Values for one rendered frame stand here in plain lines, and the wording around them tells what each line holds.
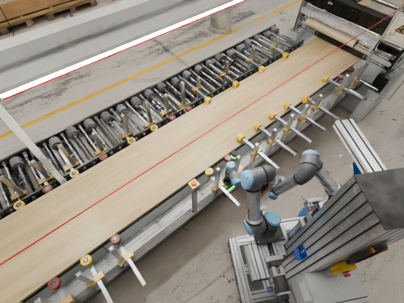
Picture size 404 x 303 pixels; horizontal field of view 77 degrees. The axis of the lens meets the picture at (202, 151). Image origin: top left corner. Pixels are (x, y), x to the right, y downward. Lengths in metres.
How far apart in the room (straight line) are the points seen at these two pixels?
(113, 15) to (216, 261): 2.55
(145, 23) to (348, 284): 1.87
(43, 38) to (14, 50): 0.11
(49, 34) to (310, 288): 1.88
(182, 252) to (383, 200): 2.26
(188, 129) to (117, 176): 0.87
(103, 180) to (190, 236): 1.23
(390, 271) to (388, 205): 2.42
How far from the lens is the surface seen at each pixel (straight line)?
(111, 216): 2.36
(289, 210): 3.42
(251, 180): 1.58
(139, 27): 1.32
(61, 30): 1.20
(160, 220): 2.55
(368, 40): 4.17
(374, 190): 1.30
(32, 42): 1.19
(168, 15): 1.39
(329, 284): 1.94
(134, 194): 2.39
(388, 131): 4.89
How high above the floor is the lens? 2.98
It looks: 54 degrees down
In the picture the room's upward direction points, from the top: 1 degrees clockwise
